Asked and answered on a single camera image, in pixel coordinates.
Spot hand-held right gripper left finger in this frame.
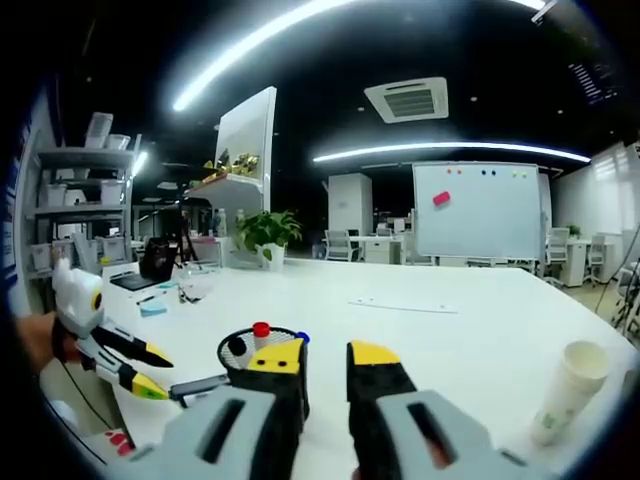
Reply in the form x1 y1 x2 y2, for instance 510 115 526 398
114 338 311 480

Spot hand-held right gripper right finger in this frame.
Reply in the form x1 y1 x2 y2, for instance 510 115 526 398
345 339 554 480

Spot dark markers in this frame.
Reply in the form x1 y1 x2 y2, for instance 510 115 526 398
168 373 231 401

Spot black mesh pen holder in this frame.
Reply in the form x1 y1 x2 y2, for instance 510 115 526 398
216 325 301 389

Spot white printed paper cup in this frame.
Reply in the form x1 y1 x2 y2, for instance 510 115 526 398
562 340 610 381
529 389 594 448
554 374 606 397

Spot large rolling whiteboard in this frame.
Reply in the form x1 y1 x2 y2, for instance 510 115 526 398
411 161 544 261

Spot person's left hand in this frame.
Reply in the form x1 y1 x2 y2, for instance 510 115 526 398
63 329 84 369

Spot clear plastic bag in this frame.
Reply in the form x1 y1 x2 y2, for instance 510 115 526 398
177 277 216 305

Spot small black open laptop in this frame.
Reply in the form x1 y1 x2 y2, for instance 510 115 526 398
109 237 179 293

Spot black tripod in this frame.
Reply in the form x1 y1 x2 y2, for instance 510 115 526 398
174 199 199 266

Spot grey metal storage rack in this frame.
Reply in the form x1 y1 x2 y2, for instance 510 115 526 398
24 112 144 281

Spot white office chair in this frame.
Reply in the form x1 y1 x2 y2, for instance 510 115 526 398
323 228 361 263
584 233 609 289
542 227 571 286

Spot green potted plant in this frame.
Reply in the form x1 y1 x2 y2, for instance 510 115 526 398
233 209 304 274

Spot gold ornaments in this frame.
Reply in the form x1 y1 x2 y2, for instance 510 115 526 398
202 148 261 175

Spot white curved display shelf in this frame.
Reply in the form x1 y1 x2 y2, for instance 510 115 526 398
185 85 278 251

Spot long curved ceiling light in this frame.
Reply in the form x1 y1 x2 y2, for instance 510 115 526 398
172 0 546 112
312 141 592 165

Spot ceiling air conditioner vent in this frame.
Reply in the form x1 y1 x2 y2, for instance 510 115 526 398
363 76 450 125

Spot hanging dark display screen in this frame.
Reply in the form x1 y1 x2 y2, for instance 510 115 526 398
567 49 621 106

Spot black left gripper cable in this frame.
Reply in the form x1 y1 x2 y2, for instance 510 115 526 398
47 359 109 466

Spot black cable bundle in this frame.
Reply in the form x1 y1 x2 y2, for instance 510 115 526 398
597 249 640 346

